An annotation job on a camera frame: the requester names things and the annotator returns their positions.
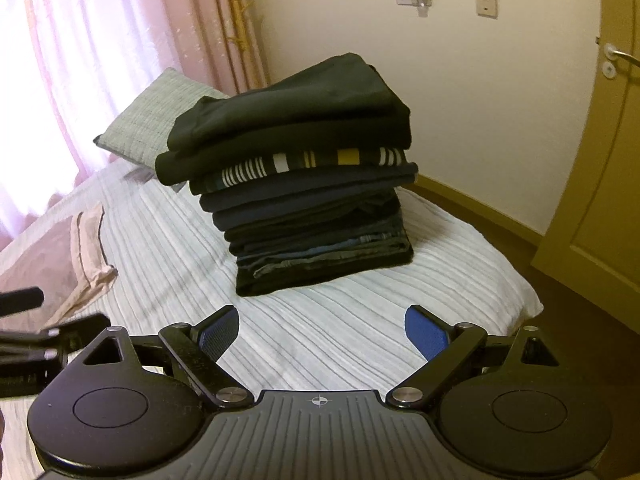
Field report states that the green textured pillow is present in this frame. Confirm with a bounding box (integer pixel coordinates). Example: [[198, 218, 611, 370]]
[[94, 68, 228, 170]]

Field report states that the wooden door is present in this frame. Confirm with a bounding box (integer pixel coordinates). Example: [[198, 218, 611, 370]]
[[533, 0, 639, 330]]

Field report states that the mauve folded blanket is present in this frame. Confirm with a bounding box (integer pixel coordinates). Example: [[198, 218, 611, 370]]
[[1, 204, 117, 332]]

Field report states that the stack of dark folded clothes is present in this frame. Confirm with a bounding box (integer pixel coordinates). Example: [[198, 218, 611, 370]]
[[155, 53, 418, 297]]

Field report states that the silver door handle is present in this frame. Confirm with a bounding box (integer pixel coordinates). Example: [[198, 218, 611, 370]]
[[601, 44, 640, 79]]

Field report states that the pink sheer curtain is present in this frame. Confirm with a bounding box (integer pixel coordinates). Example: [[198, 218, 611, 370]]
[[1, 0, 266, 243]]

